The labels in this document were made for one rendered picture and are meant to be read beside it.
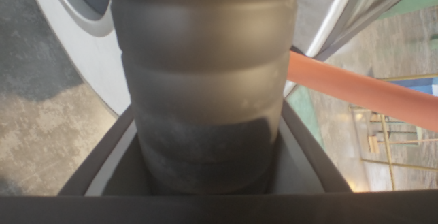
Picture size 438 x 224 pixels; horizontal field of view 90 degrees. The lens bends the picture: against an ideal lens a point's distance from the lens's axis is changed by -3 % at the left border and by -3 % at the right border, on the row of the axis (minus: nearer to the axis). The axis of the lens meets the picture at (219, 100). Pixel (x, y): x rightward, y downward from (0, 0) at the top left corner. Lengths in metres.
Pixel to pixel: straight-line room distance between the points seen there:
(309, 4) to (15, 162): 1.26
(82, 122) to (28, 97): 0.25
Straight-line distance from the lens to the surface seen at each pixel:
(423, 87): 4.42
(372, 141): 4.68
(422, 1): 4.84
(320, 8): 0.21
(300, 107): 2.59
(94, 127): 1.31
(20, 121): 1.29
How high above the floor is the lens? 1.29
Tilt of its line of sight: 50 degrees down
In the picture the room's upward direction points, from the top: 86 degrees clockwise
